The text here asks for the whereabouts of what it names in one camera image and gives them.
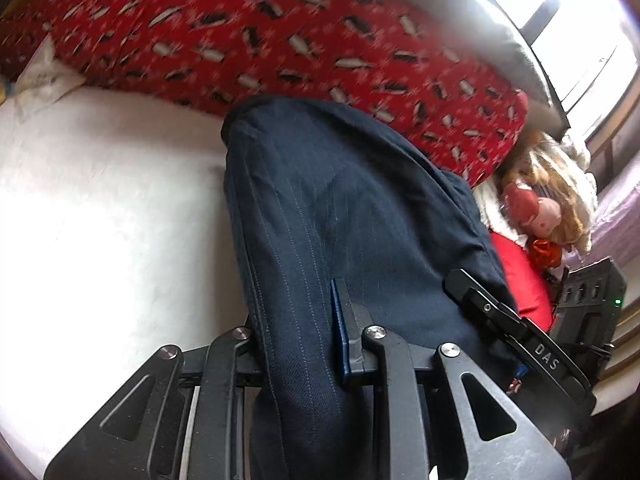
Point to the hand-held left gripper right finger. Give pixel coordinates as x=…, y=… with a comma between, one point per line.
x=341, y=332

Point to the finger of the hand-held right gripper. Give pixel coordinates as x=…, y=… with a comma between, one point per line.
x=482, y=302

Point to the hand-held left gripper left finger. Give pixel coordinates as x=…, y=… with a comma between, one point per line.
x=234, y=346

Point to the navy pinstriped garment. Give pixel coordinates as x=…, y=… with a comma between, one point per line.
x=350, y=220

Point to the red foil bow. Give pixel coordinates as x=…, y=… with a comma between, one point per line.
x=544, y=252

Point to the pale purple cloth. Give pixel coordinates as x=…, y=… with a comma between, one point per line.
x=617, y=210

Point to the blonde haired doll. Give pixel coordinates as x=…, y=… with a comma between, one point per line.
x=542, y=195

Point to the white bed sheet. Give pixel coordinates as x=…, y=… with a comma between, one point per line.
x=110, y=210

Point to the red penguin print blanket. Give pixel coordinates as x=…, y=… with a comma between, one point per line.
x=250, y=40

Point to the window frame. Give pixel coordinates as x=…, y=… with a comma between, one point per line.
x=565, y=25

